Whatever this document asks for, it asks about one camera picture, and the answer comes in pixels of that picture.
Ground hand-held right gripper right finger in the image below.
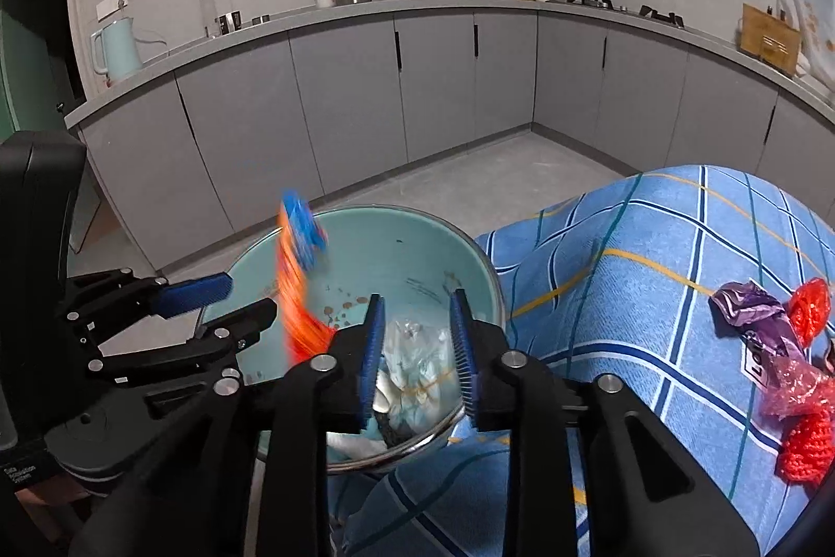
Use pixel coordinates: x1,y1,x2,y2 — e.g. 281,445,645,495
449,288,761,557

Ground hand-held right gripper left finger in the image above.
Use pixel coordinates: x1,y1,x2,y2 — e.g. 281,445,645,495
68,292,389,557

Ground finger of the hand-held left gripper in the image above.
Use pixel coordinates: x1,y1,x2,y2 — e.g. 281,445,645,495
85,298,278,385
57,268,234,336

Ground orange blue snack wrapper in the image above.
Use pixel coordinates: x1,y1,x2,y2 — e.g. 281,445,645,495
275,190,337,365

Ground teal metal bucket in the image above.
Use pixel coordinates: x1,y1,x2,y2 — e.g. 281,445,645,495
196,205,508,476

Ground purple wrapper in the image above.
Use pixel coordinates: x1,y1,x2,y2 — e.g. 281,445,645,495
709,279,813,395

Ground blue plaid cloth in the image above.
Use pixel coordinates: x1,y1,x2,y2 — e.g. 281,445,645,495
326,164,835,557

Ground light teal electric kettle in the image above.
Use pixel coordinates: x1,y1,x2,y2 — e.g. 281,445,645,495
90,17,145,80

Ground grey lower cabinets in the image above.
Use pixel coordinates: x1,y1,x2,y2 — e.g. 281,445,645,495
64,0,835,271

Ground clear glass bottle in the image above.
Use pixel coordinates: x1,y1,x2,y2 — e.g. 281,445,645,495
196,0,223,39

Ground pink clear plastic bag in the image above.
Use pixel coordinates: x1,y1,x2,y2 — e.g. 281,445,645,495
760,358,835,418

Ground red mesh bag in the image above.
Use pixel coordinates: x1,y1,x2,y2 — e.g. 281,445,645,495
775,410,835,489
786,278,831,349

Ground gas stove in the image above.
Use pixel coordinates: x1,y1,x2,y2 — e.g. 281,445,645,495
564,0,686,28

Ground wooden knife block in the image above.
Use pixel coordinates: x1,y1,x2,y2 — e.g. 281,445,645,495
737,2,802,77

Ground green door frame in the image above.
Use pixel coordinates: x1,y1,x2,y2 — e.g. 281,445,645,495
0,0,86,140

